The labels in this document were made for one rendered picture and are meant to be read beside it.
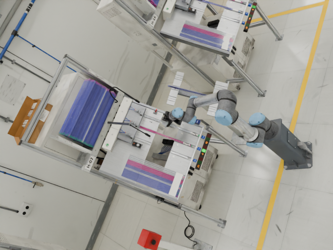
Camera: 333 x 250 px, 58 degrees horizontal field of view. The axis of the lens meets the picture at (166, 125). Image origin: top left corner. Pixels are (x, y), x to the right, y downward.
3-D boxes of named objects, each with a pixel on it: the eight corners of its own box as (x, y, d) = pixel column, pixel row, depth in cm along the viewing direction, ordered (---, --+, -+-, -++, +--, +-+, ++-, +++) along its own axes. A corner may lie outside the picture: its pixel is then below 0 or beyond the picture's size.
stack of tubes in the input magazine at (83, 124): (117, 93, 259) (91, 77, 242) (92, 148, 246) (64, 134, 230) (109, 94, 268) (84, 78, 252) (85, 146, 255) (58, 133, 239)
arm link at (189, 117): (199, 111, 229) (186, 105, 226) (195, 124, 225) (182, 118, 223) (195, 113, 236) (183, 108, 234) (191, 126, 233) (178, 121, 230)
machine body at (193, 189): (221, 152, 332) (186, 128, 295) (201, 213, 315) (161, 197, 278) (181, 146, 382) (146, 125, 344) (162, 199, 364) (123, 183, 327)
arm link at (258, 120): (272, 117, 228) (263, 109, 220) (268, 134, 224) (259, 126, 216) (258, 118, 237) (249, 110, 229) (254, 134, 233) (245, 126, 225)
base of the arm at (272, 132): (279, 120, 235) (273, 114, 229) (278, 138, 228) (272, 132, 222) (261, 123, 245) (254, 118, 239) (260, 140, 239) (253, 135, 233)
